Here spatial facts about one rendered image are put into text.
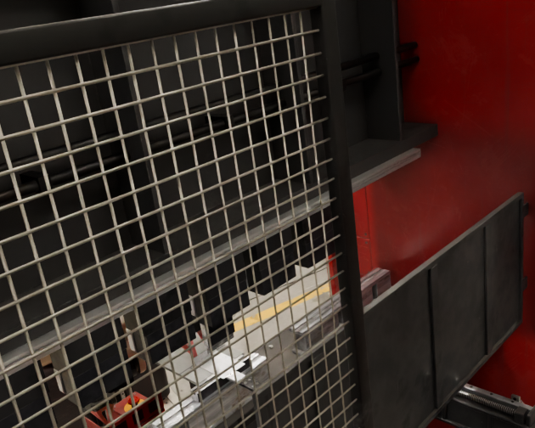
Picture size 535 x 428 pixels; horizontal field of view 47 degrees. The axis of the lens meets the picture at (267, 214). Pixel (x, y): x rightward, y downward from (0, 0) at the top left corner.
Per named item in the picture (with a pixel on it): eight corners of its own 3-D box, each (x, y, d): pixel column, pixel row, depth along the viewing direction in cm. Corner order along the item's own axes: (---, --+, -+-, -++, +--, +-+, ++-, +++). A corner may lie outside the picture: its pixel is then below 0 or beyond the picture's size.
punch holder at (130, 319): (177, 328, 167) (166, 273, 161) (197, 337, 161) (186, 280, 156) (132, 355, 157) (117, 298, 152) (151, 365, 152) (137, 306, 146)
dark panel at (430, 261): (516, 320, 198) (517, 191, 183) (522, 322, 196) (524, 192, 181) (281, 571, 124) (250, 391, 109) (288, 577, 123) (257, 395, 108)
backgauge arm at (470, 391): (351, 367, 213) (348, 332, 208) (541, 441, 170) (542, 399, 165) (338, 379, 208) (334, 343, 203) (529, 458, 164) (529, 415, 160)
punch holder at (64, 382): (115, 364, 154) (100, 306, 148) (134, 375, 148) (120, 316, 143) (61, 397, 144) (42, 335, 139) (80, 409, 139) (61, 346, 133)
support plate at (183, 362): (188, 330, 202) (188, 328, 201) (244, 355, 184) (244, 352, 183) (143, 357, 190) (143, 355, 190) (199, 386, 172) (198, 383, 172)
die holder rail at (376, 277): (378, 289, 235) (376, 267, 231) (391, 293, 231) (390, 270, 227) (291, 352, 202) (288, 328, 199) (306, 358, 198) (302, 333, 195)
